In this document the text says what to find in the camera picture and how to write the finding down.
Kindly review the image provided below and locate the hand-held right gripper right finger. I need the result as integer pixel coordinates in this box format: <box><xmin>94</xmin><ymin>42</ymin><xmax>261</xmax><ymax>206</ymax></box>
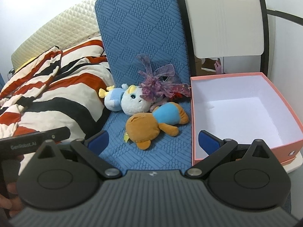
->
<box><xmin>185</xmin><ymin>130</ymin><xmax>271</xmax><ymax>178</ymax></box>

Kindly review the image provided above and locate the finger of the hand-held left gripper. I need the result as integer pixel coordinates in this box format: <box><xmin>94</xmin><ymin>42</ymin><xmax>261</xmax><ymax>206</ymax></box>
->
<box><xmin>35</xmin><ymin>126</ymin><xmax>71</xmax><ymax>145</ymax></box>

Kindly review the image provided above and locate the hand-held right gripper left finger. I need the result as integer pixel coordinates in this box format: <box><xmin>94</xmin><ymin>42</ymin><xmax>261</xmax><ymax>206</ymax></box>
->
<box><xmin>35</xmin><ymin>130</ymin><xmax>122</xmax><ymax>179</ymax></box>

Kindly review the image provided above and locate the brown bear plush toy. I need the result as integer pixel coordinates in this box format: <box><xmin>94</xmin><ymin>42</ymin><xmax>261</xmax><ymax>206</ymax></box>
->
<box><xmin>125</xmin><ymin>102</ymin><xmax>190</xmax><ymax>150</ymax></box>

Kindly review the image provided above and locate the pink cardboard box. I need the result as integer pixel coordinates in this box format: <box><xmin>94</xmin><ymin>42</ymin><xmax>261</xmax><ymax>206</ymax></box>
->
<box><xmin>190</xmin><ymin>72</ymin><xmax>303</xmax><ymax>167</ymax></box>

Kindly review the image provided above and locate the white and blue plush toy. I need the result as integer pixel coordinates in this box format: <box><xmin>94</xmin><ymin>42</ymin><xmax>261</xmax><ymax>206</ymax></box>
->
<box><xmin>99</xmin><ymin>83</ymin><xmax>154</xmax><ymax>115</ymax></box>

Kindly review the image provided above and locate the person's left hand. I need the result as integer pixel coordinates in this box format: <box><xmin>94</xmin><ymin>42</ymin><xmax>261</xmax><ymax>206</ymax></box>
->
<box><xmin>0</xmin><ymin>182</ymin><xmax>24</xmax><ymax>212</ymax></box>

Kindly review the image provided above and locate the red black striped blanket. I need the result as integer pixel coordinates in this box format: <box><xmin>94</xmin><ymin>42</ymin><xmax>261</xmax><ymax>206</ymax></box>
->
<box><xmin>0</xmin><ymin>39</ymin><xmax>116</xmax><ymax>145</ymax></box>

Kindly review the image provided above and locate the yellow cloth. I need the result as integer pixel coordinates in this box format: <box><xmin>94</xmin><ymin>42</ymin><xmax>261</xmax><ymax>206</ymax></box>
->
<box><xmin>20</xmin><ymin>58</ymin><xmax>37</xmax><ymax>70</ymax></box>

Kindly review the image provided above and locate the cream quilted headboard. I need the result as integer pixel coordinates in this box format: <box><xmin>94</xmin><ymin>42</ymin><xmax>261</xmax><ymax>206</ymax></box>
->
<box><xmin>11</xmin><ymin>0</ymin><xmax>114</xmax><ymax>72</ymax></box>

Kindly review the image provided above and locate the blue quilted mat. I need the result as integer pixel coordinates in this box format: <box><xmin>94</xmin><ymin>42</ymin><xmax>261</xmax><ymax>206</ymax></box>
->
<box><xmin>58</xmin><ymin>0</ymin><xmax>192</xmax><ymax>174</ymax></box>

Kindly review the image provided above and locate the beige chair with black frame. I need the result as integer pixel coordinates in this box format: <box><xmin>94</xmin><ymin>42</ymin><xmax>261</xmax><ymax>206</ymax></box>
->
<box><xmin>174</xmin><ymin>0</ymin><xmax>271</xmax><ymax>77</ymax></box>

